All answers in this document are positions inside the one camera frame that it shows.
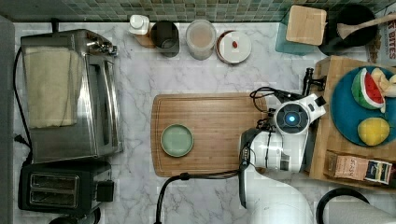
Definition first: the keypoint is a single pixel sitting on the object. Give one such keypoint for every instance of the brown tea box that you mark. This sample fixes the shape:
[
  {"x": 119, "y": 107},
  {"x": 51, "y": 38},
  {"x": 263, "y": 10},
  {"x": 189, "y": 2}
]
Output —
[{"x": 357, "y": 168}]

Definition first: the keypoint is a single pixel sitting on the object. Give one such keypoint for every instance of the glass container with bamboo lid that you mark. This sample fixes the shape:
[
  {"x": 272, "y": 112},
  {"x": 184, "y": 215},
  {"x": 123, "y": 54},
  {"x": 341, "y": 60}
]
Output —
[{"x": 301, "y": 31}]

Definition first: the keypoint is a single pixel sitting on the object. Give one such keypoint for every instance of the bamboo cutting board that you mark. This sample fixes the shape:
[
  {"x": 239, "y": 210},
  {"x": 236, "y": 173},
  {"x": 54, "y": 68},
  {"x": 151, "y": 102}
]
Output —
[{"x": 216, "y": 121}]

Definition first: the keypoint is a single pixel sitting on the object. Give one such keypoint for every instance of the yellow toy lemon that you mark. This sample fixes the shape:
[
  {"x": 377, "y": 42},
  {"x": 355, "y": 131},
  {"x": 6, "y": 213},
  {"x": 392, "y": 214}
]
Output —
[{"x": 373, "y": 131}]

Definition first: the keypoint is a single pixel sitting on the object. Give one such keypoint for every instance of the beige folded towel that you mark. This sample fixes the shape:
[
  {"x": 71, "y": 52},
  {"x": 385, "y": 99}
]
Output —
[{"x": 53, "y": 78}]

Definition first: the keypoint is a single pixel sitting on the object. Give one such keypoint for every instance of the green ceramic bowl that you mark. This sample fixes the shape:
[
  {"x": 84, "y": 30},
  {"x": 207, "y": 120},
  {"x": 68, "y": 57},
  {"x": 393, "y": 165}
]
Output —
[{"x": 177, "y": 140}]

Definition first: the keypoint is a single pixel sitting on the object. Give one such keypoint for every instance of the wooden spatula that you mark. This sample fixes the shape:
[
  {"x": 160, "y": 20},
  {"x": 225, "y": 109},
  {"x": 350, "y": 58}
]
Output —
[{"x": 344, "y": 30}]

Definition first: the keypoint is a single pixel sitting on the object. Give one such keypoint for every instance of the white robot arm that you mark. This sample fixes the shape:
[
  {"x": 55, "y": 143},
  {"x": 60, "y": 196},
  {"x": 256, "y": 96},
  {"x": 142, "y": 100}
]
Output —
[{"x": 282, "y": 150}]

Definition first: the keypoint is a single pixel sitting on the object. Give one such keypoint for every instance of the white cap bottle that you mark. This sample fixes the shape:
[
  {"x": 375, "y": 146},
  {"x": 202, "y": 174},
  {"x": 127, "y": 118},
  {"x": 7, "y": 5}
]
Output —
[{"x": 139, "y": 28}]

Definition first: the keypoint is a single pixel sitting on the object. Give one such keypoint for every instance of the toy watermelon slice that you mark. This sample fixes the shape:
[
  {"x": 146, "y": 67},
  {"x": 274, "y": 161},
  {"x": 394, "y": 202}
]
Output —
[{"x": 365, "y": 92}]

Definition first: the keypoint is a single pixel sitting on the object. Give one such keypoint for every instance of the white lid with red knob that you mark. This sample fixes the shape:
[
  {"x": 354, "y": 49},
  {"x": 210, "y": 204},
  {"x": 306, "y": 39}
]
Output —
[{"x": 233, "y": 47}]

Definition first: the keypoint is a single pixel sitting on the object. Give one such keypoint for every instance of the stainless steel toaster oven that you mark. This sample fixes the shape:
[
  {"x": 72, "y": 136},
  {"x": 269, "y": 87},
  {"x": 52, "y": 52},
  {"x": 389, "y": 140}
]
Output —
[{"x": 97, "y": 132}]

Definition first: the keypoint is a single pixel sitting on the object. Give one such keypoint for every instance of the black two-slot toaster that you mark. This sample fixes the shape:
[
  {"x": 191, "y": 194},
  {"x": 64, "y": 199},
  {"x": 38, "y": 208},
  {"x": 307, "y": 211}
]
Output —
[{"x": 73, "y": 188}]

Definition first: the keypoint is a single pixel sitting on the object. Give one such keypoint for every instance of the glass jar with pasta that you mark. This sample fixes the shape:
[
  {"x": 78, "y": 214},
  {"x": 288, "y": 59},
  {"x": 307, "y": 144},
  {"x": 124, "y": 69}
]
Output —
[{"x": 201, "y": 38}]

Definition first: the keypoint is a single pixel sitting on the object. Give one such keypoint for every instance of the pale toy fruit pieces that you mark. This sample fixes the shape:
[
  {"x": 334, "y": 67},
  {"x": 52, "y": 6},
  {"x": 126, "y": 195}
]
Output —
[{"x": 387, "y": 86}]

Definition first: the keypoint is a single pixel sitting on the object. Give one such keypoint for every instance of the blue round plate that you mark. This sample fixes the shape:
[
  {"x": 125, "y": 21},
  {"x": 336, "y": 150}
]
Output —
[{"x": 347, "y": 114}]

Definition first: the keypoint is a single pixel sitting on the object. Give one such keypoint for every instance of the dark grey empty cup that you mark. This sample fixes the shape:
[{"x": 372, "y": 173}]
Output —
[{"x": 165, "y": 37}]

